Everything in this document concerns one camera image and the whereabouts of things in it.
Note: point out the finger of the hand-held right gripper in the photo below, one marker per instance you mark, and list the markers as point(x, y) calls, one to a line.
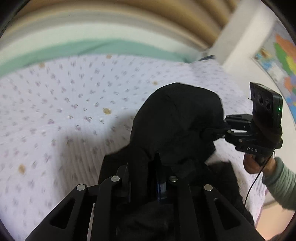
point(222, 134)
point(238, 121)

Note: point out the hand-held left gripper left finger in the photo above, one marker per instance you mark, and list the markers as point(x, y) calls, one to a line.
point(122, 176)

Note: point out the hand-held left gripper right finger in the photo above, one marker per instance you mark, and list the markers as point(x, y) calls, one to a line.
point(162, 188)

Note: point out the black garment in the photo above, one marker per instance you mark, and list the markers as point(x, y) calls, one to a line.
point(175, 120)

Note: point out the person's right forearm green sleeve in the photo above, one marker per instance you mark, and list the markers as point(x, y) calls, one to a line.
point(283, 185)

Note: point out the person's right hand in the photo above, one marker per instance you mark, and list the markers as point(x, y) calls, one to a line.
point(251, 165)

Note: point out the dark blue object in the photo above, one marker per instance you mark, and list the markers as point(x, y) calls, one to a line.
point(207, 58)

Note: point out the white floral bed sheet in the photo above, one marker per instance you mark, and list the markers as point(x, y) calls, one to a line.
point(57, 120)

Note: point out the green blanket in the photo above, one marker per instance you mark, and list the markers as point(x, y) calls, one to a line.
point(57, 52)

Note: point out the beige curtain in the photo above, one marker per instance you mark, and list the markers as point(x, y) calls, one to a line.
point(129, 16)

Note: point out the colourful wall map poster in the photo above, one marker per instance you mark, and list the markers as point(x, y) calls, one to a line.
point(285, 55)

